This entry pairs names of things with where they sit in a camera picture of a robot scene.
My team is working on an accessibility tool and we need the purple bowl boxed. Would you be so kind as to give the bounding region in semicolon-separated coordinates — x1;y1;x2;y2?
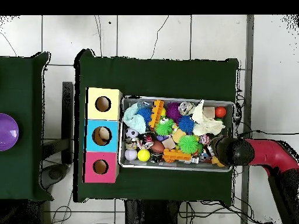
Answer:
0;113;20;152

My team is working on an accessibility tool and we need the shallow mesh bin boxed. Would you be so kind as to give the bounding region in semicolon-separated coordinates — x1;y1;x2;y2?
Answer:
117;94;236;173

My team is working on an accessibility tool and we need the orange toy brick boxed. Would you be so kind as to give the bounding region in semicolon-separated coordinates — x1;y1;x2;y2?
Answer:
148;99;165;131

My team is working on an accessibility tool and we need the dark green table cloth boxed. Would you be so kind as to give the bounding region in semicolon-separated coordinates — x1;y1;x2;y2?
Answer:
0;51;54;202
73;48;239;207

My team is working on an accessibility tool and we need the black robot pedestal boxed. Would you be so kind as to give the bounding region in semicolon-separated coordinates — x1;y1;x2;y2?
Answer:
124;199;180;224

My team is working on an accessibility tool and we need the yellow ball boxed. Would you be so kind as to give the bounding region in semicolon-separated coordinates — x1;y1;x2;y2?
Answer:
137;149;151;162

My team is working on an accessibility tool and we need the blue spiky ball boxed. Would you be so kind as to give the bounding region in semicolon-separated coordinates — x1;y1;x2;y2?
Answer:
178;115;195;135

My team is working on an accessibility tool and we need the wooden box with three holes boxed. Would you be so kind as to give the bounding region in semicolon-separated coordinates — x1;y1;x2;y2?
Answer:
82;87;123;184

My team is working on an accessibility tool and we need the mint cloth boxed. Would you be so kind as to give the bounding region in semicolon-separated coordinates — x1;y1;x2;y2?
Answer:
123;102;147;135

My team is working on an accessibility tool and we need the orange-red ball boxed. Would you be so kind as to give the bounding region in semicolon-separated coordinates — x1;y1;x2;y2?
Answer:
214;106;227;118

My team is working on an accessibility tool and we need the green spiky ball with eyes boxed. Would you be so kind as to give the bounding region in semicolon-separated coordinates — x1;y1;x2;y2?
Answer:
178;134;200;155
154;117;175;137

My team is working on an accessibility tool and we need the crushed drink can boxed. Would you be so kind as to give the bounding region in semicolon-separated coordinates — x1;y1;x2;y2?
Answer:
178;101;196;117

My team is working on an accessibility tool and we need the cream cloth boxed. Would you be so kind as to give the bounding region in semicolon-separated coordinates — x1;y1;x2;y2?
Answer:
190;99;227;137

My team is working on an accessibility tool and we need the black cable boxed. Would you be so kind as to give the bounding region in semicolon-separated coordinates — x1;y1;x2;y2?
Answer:
237;129;299;141

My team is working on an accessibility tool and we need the purple spiky ball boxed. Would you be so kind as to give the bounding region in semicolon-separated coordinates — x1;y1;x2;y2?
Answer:
165;101;182;122

